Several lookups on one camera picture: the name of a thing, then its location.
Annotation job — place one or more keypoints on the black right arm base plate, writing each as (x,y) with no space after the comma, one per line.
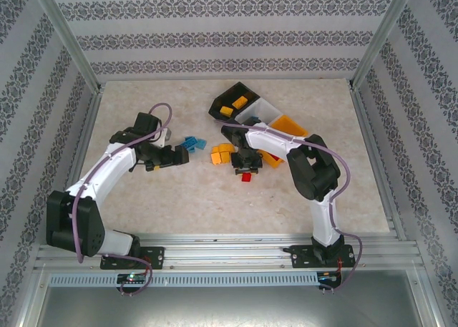
(300,257)

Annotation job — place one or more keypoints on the aluminium side rail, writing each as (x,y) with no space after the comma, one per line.
(89,126)
(361,108)

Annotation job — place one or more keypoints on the aluminium mounting rail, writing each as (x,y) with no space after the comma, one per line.
(222,255)

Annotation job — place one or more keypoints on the grey metal panel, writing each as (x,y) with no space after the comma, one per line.
(229,309)

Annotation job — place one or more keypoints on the yellow plastic bin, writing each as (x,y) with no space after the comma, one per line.
(288,125)

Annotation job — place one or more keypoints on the small circuit board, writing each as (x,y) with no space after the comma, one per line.
(132,278)
(328,275)

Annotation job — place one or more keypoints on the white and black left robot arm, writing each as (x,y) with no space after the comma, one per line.
(107,166)

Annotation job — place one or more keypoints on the aluminium frame post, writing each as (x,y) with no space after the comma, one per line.
(68,33)
(383,33)

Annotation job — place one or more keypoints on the black plastic bin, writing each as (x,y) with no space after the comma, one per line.
(223,99)

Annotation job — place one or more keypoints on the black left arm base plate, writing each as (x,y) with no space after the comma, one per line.
(155,257)

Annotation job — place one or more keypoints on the white plastic bin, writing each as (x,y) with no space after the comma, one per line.
(263,108)

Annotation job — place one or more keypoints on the red lego brick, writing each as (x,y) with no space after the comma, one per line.
(247,177)

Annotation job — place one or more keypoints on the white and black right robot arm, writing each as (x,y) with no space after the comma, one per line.
(272,142)

